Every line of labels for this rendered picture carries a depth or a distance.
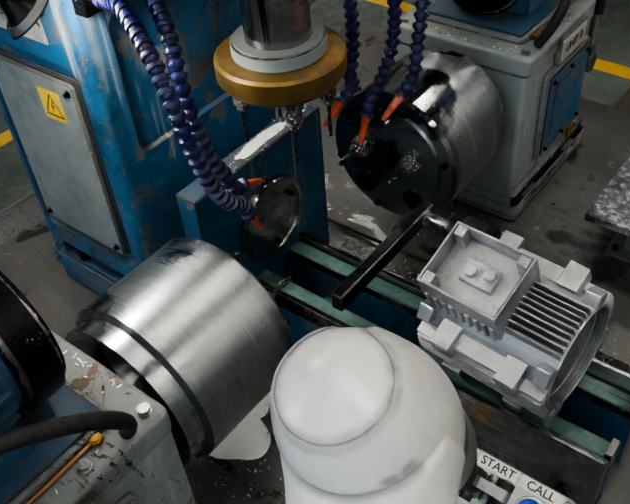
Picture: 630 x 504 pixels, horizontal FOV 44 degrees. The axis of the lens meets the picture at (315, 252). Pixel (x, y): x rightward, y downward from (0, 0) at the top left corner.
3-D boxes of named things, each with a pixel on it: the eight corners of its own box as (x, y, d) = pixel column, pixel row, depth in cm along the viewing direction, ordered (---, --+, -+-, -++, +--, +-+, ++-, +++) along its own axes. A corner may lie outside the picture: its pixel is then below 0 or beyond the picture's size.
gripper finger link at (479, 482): (448, 446, 63) (508, 480, 60) (462, 456, 67) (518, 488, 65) (434, 473, 63) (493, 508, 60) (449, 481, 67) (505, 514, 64)
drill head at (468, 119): (309, 215, 144) (298, 98, 127) (426, 111, 167) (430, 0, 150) (426, 266, 132) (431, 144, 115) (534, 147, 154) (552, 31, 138)
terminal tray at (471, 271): (425, 303, 108) (414, 280, 102) (467, 243, 110) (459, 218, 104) (500, 345, 102) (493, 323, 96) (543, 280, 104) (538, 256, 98)
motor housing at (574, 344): (431, 365, 120) (402, 316, 104) (498, 268, 124) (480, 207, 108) (547, 436, 109) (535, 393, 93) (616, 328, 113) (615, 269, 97)
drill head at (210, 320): (15, 477, 107) (-56, 361, 90) (198, 314, 127) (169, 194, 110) (139, 581, 95) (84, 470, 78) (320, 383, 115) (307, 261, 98)
